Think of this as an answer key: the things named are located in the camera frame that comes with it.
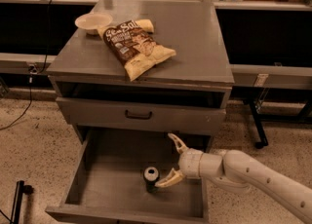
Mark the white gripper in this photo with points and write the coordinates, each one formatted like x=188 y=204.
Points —
x=189 y=164

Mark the green soda can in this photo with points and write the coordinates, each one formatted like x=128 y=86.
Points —
x=151 y=175

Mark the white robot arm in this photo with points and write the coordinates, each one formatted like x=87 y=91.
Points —
x=236 y=171

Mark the open grey bottom drawer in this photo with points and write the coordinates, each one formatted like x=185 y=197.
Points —
x=107 y=185

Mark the closed grey drawer front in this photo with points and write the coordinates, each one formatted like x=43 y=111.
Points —
x=166 y=118

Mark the black table leg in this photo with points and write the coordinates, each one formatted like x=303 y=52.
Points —
x=263 y=139

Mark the brown yellow chip bag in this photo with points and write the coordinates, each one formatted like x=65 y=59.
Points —
x=134 y=47

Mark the black stand bottom left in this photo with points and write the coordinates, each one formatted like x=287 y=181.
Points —
x=21 y=189

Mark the white bowl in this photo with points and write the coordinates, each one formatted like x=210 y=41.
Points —
x=91 y=22

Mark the black drawer handle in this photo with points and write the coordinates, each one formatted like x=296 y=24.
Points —
x=132 y=115

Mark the long grey counter rail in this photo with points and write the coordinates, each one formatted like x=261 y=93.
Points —
x=277 y=77

